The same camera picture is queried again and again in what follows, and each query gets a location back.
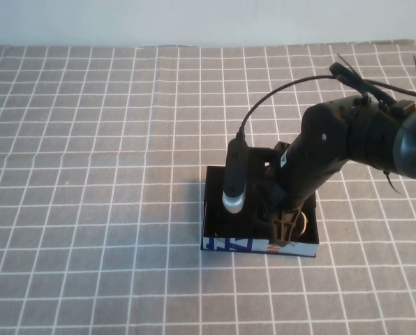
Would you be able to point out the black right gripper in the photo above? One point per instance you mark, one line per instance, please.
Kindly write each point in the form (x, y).
(302, 174)

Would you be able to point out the dark sunglasses with gold rim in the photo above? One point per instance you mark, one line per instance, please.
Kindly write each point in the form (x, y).
(304, 223)

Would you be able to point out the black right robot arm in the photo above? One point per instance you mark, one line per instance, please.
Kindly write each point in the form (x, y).
(368, 139)

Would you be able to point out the black open cardboard box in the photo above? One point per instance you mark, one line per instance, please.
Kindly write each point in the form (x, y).
(229, 246)

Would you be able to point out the grey white-checked tablecloth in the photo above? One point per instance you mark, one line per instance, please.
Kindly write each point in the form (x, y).
(89, 174)

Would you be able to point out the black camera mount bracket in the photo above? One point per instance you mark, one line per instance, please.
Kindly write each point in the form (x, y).
(258, 164)

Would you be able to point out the black silver-tipped wrist camera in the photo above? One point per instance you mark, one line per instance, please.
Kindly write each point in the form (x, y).
(235, 174)

